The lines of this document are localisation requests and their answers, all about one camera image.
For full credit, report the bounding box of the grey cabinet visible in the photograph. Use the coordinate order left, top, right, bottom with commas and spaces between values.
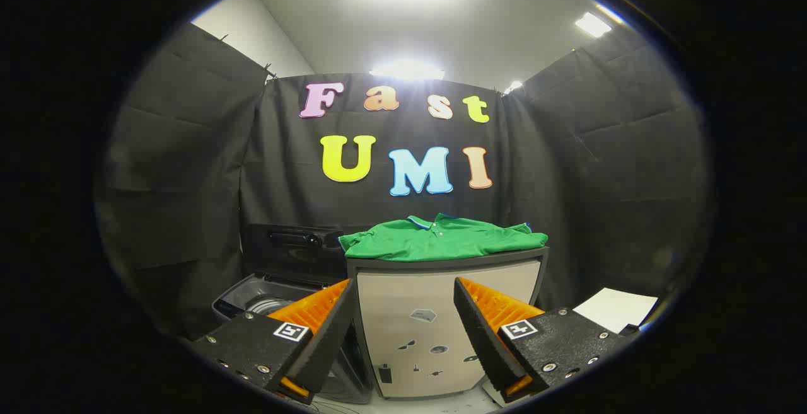
345, 247, 550, 399

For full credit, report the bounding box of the white paper sheet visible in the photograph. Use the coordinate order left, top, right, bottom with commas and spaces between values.
572, 287, 658, 334

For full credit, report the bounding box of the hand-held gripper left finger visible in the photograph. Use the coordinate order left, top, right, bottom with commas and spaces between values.
192, 277, 360, 406

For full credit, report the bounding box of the green polo shirt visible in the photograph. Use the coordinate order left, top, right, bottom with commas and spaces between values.
338, 213, 549, 262

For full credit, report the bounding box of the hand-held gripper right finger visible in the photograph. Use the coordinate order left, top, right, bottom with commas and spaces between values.
453, 277, 631, 404

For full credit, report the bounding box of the round ceiling light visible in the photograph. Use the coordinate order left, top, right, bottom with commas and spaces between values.
369, 60, 445, 82

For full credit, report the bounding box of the rectangular ceiling light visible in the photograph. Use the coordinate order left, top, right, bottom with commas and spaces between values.
575, 12, 613, 38

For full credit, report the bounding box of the dark grey washing machine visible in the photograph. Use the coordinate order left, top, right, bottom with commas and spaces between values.
212, 273, 374, 404

